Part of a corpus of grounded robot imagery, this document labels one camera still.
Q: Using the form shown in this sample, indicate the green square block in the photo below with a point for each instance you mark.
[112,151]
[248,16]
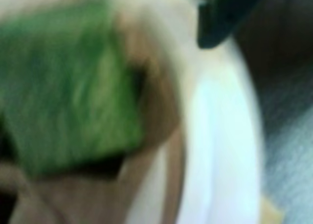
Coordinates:
[68,92]

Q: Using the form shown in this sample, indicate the beige masking tape piece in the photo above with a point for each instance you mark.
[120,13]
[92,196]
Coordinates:
[270,211]

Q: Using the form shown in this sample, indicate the black felt mat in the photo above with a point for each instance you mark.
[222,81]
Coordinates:
[288,111]

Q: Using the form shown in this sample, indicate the white plate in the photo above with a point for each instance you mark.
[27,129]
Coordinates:
[220,141]

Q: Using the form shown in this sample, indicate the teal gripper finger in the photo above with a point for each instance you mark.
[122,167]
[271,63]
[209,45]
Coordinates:
[220,18]

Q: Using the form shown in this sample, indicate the brown cardboard disc with holes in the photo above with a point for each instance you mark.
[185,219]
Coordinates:
[156,111]

